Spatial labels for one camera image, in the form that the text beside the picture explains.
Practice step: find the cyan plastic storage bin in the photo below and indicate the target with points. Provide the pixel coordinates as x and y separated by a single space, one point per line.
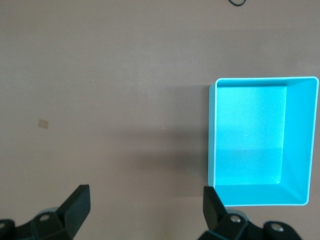
250 135

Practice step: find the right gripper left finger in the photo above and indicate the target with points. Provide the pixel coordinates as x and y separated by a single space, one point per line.
72 212

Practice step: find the small brown tape square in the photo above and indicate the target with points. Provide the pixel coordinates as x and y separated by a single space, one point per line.
43 124

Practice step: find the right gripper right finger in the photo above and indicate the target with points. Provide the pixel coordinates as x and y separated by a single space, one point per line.
215 215

